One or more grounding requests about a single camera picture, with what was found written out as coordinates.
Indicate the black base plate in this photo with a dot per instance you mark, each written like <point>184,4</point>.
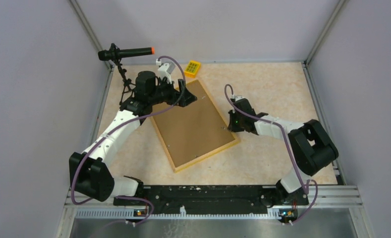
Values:
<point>214,199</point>

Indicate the aluminium front rail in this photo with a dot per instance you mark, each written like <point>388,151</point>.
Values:
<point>334,211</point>

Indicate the black microphone on tripod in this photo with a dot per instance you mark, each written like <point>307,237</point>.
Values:
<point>115,55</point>

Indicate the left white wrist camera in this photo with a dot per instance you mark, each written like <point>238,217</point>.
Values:
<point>165,70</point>

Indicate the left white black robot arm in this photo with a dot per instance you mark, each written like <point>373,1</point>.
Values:
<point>153,94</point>

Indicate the wooden yellow picture frame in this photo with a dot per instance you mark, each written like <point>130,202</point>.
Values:
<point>208,154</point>

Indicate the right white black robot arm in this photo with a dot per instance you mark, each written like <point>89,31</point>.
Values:
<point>309,146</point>

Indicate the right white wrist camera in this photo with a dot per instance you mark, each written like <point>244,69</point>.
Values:
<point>236,98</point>

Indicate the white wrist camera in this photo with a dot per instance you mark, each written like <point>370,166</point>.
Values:
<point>165,70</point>
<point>236,98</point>

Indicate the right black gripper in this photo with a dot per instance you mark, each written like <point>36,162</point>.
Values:
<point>233,127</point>

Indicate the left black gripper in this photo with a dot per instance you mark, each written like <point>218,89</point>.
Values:
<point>186,96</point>

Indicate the yellow green toy block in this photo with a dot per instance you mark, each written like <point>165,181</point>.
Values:
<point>192,69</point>

